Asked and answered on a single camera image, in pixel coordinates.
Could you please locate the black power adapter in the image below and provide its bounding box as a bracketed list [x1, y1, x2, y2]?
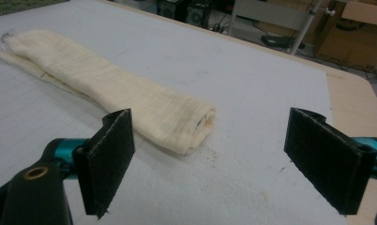
[260, 34, 307, 51]

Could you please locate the cream towel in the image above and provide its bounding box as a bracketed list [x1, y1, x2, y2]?
[0, 29, 218, 156]

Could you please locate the white metal stand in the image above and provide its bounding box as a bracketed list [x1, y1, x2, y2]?
[289, 0, 336, 56]

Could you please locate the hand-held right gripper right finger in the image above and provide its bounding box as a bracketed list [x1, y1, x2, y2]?
[283, 107, 377, 216]

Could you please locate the grey cabinet panel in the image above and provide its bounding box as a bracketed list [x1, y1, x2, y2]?
[227, 0, 316, 36]

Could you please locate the black computer tower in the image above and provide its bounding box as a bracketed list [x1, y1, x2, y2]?
[156, 0, 213, 28]

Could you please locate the cardboard box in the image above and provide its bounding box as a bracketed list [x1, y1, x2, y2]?
[312, 0, 377, 71]

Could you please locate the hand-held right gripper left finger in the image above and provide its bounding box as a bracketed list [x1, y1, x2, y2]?
[72, 108, 136, 219]

